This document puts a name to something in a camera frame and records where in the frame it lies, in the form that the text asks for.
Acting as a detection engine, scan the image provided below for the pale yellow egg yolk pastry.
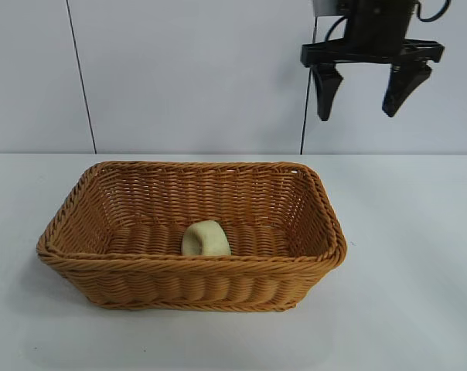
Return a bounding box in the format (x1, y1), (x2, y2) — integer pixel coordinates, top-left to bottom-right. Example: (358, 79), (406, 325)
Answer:
(181, 219), (233, 257)

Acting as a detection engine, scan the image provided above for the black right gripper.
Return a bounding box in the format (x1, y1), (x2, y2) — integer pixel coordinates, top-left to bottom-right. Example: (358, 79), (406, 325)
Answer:
(300, 0), (446, 122)

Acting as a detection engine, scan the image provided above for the thin black camera cable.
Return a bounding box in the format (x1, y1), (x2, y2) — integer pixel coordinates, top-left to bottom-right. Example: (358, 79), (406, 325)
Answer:
(325, 16), (349, 42)

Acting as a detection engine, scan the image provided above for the woven tan wicker basket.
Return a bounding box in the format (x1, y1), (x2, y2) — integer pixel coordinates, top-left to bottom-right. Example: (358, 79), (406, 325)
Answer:
(36, 160), (349, 312)

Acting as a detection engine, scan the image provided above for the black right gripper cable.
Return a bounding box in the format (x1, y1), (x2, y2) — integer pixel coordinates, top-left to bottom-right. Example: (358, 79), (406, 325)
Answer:
(416, 0), (452, 23)

